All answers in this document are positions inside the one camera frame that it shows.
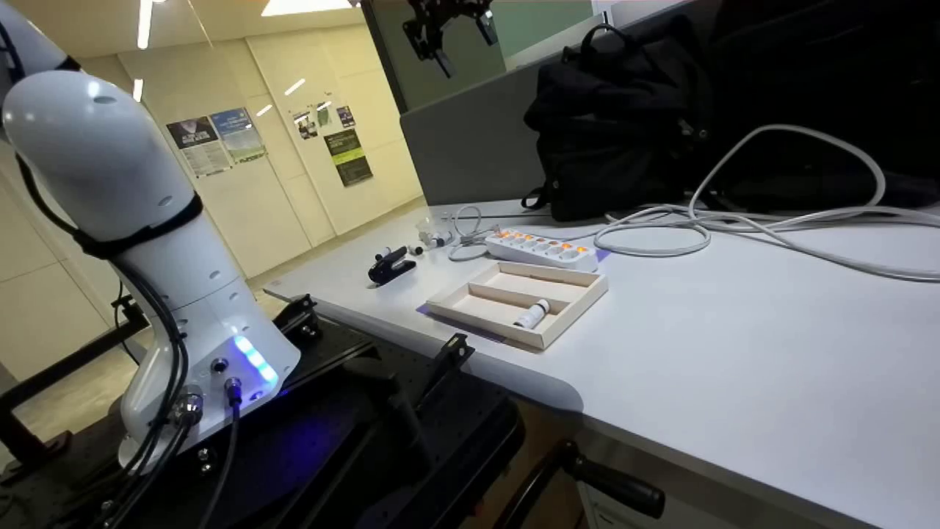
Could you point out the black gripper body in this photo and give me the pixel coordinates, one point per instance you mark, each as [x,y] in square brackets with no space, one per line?
[431,19]

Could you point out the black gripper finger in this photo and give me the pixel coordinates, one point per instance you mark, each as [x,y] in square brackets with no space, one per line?
[485,28]
[438,56]

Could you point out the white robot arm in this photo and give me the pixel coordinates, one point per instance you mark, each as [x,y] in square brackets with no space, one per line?
[102,170]

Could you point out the white power strip adapter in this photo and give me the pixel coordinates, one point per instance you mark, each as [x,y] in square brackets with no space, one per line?
[519,244]

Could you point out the grey desk partition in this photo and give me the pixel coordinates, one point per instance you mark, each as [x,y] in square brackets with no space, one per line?
[475,145]

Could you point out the black backpack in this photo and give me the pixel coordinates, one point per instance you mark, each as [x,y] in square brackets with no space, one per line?
[620,120]

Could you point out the black stapler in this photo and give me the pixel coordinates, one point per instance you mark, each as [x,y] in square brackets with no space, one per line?
[388,264]

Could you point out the wooden tray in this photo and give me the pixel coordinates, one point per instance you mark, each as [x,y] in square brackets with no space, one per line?
[497,295]

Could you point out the white vial in tray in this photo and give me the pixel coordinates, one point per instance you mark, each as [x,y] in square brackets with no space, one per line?
[532,316]

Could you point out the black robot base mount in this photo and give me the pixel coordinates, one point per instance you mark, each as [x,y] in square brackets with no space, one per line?
[366,435]

